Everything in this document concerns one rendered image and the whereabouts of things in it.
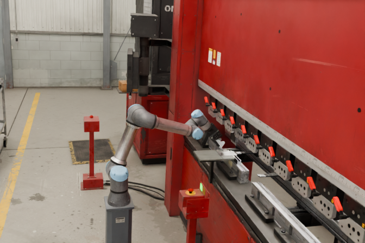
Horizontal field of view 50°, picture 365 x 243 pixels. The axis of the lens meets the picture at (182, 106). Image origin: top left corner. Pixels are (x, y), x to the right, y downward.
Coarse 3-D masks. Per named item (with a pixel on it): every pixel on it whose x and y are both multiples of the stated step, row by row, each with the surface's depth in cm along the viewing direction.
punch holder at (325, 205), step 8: (320, 176) 182; (320, 184) 182; (328, 184) 177; (320, 192) 182; (328, 192) 177; (336, 192) 171; (344, 192) 172; (320, 200) 182; (328, 200) 177; (320, 208) 182; (328, 208) 177; (328, 216) 177; (336, 216) 175
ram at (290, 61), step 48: (240, 0) 269; (288, 0) 208; (336, 0) 170; (240, 48) 270; (288, 48) 209; (336, 48) 170; (240, 96) 271; (288, 96) 209; (336, 96) 171; (336, 144) 171
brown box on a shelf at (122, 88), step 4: (124, 80) 493; (120, 84) 484; (124, 84) 475; (116, 88) 498; (120, 88) 485; (124, 88) 476; (120, 92) 475; (124, 92) 477; (128, 92) 478; (132, 92) 479; (136, 92) 480
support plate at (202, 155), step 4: (196, 152) 295; (200, 152) 295; (204, 152) 296; (208, 152) 296; (212, 152) 296; (216, 152) 297; (200, 156) 288; (204, 156) 288; (208, 156) 289; (212, 156) 289; (216, 156) 290; (220, 156) 290; (224, 156) 290; (228, 156) 291; (232, 156) 291; (200, 160) 282; (204, 160) 282; (208, 160) 283; (212, 160) 284; (216, 160) 285
